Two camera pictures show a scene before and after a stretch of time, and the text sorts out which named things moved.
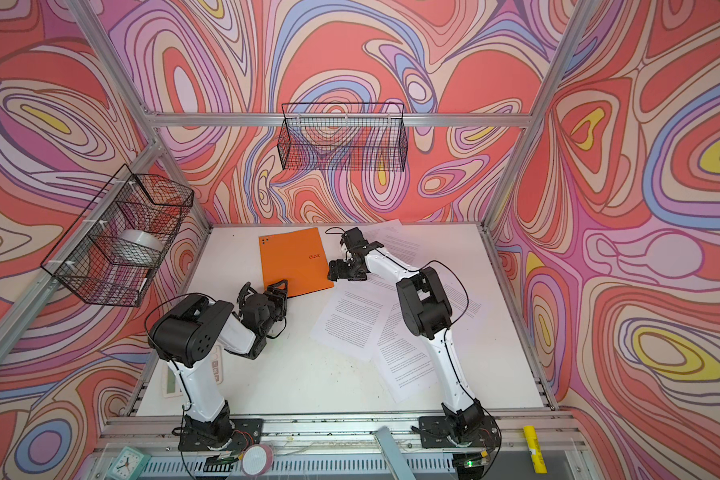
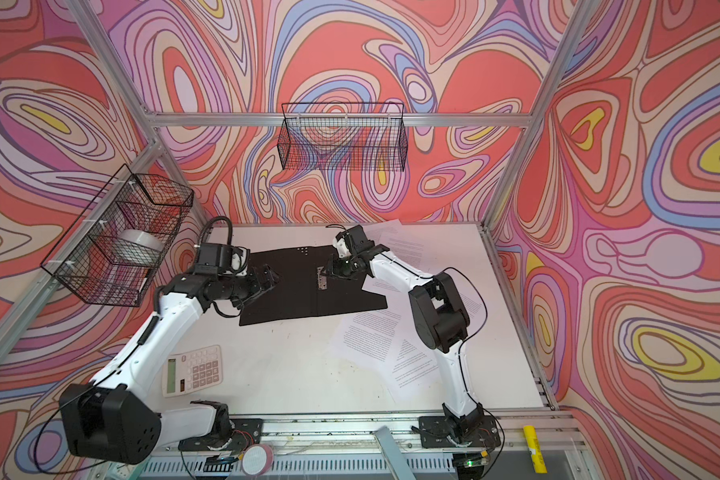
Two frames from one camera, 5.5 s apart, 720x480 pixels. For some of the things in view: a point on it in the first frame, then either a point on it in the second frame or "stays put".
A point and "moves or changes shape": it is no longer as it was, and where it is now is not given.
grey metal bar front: [396, 460] stays put
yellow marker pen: [535, 450] stays put
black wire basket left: [114, 248] stays put
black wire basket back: [349, 137] stays put
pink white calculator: [171, 387] stays put
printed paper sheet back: [461, 291] → [398, 299]
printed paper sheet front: [354, 318] moves or changes shape
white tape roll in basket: [136, 247] stays put
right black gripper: [338, 265] stays put
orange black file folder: [297, 257] moves or changes shape
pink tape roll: [257, 459] stays put
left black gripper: [280, 298] → [258, 287]
